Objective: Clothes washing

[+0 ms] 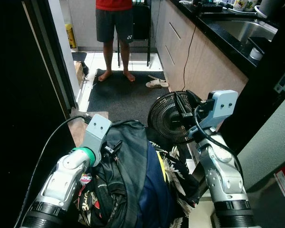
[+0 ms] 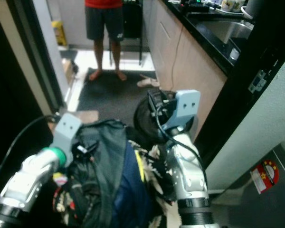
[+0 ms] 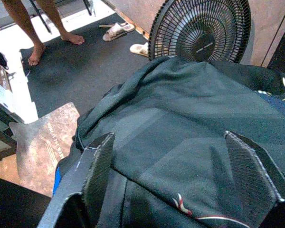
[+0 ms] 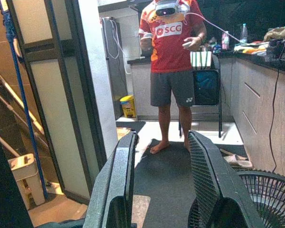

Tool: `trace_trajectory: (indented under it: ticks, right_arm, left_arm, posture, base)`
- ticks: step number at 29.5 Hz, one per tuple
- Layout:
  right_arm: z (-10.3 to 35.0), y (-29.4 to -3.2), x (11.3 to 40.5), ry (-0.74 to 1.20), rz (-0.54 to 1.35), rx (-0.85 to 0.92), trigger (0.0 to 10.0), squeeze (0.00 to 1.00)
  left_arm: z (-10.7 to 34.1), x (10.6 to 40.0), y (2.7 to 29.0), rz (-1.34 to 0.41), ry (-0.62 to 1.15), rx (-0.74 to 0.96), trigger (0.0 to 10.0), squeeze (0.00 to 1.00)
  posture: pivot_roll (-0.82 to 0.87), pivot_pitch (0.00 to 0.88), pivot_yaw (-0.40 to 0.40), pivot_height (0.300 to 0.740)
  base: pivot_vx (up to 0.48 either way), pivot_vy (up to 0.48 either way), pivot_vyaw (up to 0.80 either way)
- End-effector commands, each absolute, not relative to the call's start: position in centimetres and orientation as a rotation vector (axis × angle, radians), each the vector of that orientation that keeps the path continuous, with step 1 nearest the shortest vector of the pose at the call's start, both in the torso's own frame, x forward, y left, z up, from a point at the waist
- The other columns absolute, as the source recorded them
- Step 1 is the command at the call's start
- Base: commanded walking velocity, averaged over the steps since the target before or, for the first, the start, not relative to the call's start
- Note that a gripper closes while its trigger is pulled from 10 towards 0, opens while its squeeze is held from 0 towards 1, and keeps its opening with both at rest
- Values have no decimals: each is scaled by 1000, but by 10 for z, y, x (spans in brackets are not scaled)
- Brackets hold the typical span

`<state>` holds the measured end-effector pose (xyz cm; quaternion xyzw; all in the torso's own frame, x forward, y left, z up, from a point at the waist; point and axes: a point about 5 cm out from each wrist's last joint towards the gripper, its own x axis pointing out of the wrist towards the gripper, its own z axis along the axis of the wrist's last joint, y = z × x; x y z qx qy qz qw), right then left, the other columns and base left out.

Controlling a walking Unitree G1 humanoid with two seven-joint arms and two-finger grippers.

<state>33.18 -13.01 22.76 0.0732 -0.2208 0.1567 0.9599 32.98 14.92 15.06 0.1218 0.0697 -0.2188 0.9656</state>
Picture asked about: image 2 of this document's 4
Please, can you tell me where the navy garment with yellow stripe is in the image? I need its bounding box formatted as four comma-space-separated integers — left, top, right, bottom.
114, 142, 155, 228

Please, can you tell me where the black door frame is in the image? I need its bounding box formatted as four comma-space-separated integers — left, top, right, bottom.
9, 0, 67, 114

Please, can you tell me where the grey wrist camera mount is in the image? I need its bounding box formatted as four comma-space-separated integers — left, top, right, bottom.
54, 113, 84, 167
163, 90, 201, 133

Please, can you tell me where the thin black hanging cable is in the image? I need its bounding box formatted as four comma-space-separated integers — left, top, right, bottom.
170, 26, 183, 93

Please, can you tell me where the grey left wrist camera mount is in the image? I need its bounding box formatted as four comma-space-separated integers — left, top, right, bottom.
54, 113, 84, 167

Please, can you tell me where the beige slipper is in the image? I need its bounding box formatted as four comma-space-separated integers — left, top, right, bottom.
137, 78, 160, 88

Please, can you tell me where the black folding chair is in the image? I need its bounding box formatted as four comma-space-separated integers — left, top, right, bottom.
109, 0, 144, 66

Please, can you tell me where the wooden kitchen cabinet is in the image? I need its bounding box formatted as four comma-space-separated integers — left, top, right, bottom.
142, 0, 226, 138

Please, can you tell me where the black power strip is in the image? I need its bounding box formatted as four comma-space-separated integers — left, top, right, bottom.
180, 2, 209, 14

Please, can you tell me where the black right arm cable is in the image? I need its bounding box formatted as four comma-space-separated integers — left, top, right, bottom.
154, 95, 207, 190

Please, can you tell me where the white printed mug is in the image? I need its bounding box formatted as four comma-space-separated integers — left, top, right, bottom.
235, 0, 247, 12
221, 0, 236, 11

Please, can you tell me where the person in red shirt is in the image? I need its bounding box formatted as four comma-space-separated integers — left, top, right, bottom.
85, 0, 128, 81

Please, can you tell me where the dark grey floor mat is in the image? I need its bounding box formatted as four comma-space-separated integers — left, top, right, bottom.
77, 68, 162, 125

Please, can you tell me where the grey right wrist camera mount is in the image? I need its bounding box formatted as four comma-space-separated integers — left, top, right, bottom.
163, 90, 201, 133

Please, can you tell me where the black jacket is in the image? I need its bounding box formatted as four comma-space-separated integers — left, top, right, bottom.
74, 119, 131, 228

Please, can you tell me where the small white cup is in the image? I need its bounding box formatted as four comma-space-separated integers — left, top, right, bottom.
229, 47, 241, 61

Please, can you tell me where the red and white sticker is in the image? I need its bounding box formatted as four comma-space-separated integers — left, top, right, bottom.
250, 160, 280, 194

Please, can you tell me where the metal door latch plate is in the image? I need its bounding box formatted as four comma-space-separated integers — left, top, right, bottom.
248, 70, 269, 93

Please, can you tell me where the black floor fan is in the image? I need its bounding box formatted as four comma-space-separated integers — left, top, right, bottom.
133, 89, 174, 143

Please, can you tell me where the yellow container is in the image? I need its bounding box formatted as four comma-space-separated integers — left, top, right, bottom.
51, 20, 68, 47

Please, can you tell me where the grey door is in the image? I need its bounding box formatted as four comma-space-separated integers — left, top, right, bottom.
204, 52, 285, 190

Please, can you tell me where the stainless steel sink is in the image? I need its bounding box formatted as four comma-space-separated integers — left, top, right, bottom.
197, 19, 255, 44

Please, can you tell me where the small cardboard box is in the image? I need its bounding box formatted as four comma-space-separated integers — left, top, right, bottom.
62, 58, 79, 84

